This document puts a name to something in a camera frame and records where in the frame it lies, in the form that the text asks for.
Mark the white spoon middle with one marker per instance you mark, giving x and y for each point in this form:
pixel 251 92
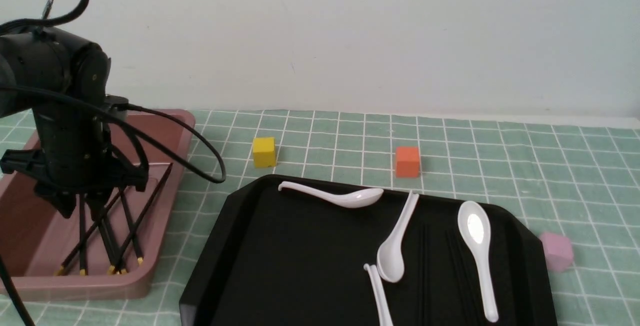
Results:
pixel 389 258

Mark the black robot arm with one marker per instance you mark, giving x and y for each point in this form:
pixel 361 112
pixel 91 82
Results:
pixel 53 65

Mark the white spoon bottom handle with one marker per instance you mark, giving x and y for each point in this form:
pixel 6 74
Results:
pixel 383 312

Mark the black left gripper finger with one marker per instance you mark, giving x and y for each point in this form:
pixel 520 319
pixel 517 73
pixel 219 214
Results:
pixel 62 201

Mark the green grid table mat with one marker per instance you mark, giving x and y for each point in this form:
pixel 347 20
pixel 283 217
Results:
pixel 568 179

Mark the white spoon top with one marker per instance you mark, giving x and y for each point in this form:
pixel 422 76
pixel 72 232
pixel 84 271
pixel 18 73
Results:
pixel 354 200

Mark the yellow cube block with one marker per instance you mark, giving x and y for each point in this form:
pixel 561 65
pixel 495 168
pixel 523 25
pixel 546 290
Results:
pixel 264 152

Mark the pink plastic bin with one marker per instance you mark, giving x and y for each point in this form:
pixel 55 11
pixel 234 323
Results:
pixel 35 239

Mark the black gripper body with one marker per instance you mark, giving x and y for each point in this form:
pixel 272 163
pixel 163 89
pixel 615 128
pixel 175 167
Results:
pixel 75 155

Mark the white spoon right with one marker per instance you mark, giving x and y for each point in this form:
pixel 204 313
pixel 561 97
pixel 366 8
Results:
pixel 475 229

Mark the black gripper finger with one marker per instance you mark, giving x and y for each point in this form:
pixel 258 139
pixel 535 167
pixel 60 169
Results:
pixel 96 202

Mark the orange cube block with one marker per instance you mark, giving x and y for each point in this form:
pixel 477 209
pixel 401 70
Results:
pixel 407 162

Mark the black plastic tray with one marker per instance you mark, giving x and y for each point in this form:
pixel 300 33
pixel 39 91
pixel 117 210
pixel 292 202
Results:
pixel 440 286

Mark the black chopstick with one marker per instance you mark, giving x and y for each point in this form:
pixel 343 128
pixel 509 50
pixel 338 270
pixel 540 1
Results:
pixel 112 250
pixel 82 255
pixel 142 213
pixel 108 238
pixel 129 220
pixel 281 251

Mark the pink cube block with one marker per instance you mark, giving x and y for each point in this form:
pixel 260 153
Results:
pixel 558 251

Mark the black chopstick crossing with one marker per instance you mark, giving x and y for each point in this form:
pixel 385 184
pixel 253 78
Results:
pixel 89 232

